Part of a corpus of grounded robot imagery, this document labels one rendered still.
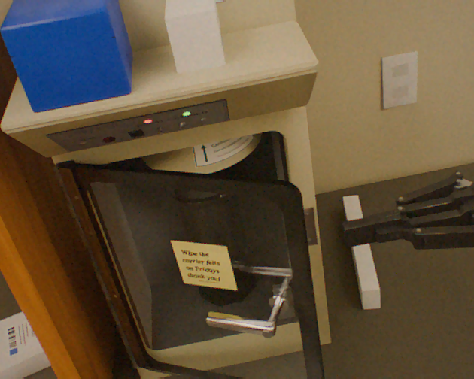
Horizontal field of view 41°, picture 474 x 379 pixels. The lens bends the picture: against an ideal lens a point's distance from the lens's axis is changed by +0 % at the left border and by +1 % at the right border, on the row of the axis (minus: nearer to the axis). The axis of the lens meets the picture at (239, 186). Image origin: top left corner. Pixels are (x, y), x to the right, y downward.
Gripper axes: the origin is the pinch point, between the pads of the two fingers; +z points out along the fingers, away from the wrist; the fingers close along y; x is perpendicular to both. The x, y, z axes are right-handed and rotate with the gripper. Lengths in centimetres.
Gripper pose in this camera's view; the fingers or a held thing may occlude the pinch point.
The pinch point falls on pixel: (372, 229)
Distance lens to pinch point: 78.2
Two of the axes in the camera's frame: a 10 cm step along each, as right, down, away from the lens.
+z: -9.8, 2.0, 0.0
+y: 1.2, 5.7, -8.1
